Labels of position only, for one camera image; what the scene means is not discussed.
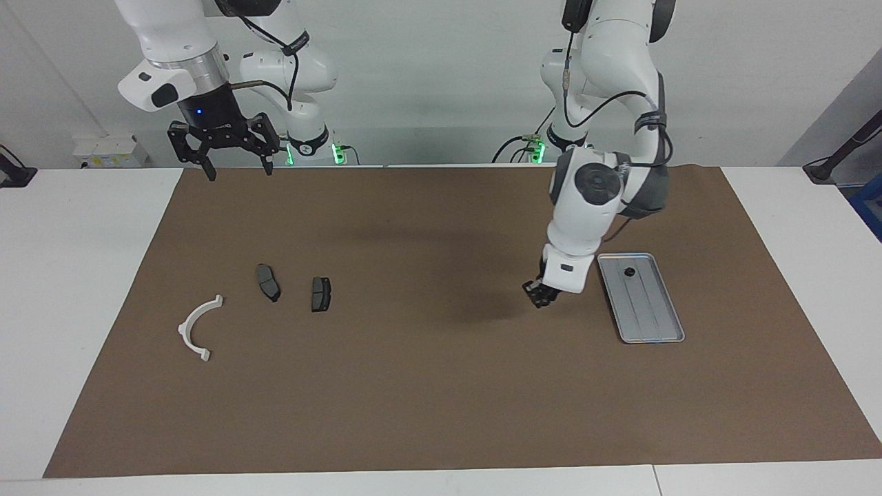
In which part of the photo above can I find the black stand with pole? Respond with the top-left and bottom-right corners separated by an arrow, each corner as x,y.
803,110 -> 882,185

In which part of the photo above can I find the black clamp mount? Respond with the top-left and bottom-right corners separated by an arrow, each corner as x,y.
0,145 -> 37,188

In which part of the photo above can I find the white semicircular bracket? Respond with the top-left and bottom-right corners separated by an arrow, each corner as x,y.
178,294 -> 225,362

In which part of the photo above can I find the white socket box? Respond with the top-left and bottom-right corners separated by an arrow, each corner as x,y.
72,134 -> 149,169

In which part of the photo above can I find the silver metal tray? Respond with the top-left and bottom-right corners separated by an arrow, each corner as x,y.
597,252 -> 686,344

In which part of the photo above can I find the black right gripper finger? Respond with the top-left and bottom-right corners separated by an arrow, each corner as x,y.
169,121 -> 216,182
249,114 -> 280,176

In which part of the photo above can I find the blue crate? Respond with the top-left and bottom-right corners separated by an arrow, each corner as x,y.
848,176 -> 882,242

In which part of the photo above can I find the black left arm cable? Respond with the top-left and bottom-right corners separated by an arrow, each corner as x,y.
562,0 -> 673,228

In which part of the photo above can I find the long dark brake pad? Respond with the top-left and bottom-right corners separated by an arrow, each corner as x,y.
256,263 -> 281,303

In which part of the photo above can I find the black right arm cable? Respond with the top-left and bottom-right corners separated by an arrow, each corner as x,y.
214,0 -> 311,114

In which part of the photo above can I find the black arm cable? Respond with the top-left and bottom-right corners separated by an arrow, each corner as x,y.
562,0 -> 673,228
214,0 -> 311,114

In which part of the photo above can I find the brown table mat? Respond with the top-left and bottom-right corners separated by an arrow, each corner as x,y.
43,165 -> 882,478

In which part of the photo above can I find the black base cable brass connector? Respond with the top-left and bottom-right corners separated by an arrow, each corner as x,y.
491,107 -> 552,164

